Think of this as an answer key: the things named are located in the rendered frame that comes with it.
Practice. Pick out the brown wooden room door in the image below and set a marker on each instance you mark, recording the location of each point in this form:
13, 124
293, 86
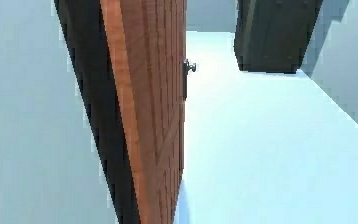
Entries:
153, 100

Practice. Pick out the dark wooden cupboard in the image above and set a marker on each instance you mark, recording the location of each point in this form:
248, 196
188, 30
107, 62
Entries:
273, 36

